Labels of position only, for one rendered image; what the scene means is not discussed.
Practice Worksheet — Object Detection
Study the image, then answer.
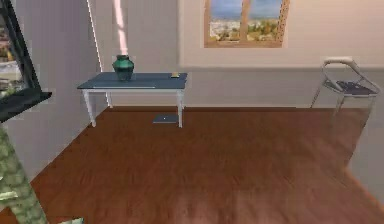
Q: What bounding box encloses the blue top white table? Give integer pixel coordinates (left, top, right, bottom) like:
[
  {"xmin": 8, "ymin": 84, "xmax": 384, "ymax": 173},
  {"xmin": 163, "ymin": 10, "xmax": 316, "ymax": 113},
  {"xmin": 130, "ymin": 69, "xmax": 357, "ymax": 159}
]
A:
[{"xmin": 76, "ymin": 71, "xmax": 189, "ymax": 129}]

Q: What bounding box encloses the grey metal frame chair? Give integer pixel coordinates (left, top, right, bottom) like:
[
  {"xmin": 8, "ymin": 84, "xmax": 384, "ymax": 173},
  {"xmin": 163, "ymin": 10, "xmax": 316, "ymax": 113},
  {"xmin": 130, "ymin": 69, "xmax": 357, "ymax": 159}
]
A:
[{"xmin": 309, "ymin": 56, "xmax": 382, "ymax": 117}]

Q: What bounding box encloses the grey flat laptop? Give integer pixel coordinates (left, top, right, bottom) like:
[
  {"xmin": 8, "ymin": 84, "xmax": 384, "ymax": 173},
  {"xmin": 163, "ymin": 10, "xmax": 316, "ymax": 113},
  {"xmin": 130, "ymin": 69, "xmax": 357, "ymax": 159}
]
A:
[{"xmin": 152, "ymin": 114, "xmax": 180, "ymax": 125}]

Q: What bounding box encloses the green rusty vase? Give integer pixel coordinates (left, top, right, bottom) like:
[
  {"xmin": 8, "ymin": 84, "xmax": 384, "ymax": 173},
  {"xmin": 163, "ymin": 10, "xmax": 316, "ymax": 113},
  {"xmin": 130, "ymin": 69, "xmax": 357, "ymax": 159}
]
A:
[{"xmin": 111, "ymin": 54, "xmax": 135, "ymax": 82}]

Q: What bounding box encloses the black framed window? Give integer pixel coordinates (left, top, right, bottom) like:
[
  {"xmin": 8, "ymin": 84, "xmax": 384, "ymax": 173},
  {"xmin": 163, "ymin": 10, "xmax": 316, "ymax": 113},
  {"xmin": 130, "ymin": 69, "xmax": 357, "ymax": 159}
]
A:
[{"xmin": 0, "ymin": 0, "xmax": 53, "ymax": 124}]

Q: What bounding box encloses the wooden framed window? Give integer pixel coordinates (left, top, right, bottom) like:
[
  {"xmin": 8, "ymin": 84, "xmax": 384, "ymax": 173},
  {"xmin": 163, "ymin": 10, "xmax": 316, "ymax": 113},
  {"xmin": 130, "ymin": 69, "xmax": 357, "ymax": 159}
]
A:
[{"xmin": 203, "ymin": 0, "xmax": 291, "ymax": 49}]

